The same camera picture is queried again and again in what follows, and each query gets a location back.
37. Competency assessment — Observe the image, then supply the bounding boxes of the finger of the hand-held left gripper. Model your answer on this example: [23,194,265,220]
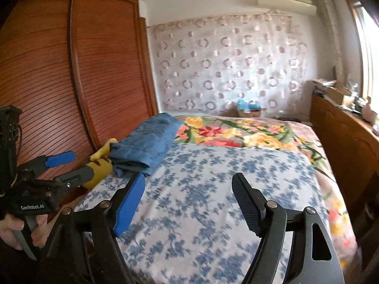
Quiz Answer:
[18,151,76,178]
[55,166,95,190]

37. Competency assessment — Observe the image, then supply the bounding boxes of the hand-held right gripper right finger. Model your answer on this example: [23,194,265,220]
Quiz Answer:
[232,172,345,284]

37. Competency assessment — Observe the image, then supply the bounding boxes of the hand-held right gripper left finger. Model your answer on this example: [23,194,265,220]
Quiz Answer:
[44,172,145,284]

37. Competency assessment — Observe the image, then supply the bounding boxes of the dark blue denim pants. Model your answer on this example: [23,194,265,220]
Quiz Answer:
[107,112,185,178]

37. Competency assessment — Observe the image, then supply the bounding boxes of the person's left hand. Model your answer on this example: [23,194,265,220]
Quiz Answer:
[0,213,48,250]

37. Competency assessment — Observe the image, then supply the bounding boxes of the yellow plush toy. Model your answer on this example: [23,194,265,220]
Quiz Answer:
[81,138,119,189]

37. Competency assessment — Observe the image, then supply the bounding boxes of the blue floral bed sheet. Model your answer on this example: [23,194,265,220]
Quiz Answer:
[74,142,330,284]

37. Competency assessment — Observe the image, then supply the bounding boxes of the colourful flower blanket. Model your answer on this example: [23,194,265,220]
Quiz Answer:
[173,115,363,273]

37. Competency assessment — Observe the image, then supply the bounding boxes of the small box with blue packets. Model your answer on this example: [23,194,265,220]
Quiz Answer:
[237,99,261,118]

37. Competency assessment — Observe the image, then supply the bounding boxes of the brown wooden wardrobe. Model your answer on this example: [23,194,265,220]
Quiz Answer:
[0,0,159,208]

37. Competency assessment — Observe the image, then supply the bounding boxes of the brown wooden cabinet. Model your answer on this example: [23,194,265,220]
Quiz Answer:
[309,93,379,213]

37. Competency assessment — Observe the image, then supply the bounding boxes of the stack of papers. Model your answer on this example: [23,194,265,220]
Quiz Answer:
[311,78,336,95]

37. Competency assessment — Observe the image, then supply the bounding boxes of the open cardboard box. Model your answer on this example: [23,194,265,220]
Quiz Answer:
[326,87,356,105]

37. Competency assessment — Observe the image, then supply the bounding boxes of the pale window curtain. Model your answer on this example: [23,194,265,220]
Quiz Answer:
[314,0,360,89]

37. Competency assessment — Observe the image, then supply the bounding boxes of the window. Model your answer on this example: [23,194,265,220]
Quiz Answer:
[340,0,379,101]

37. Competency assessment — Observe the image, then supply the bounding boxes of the circle patterned wall cloth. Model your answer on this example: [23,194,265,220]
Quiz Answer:
[148,12,308,118]

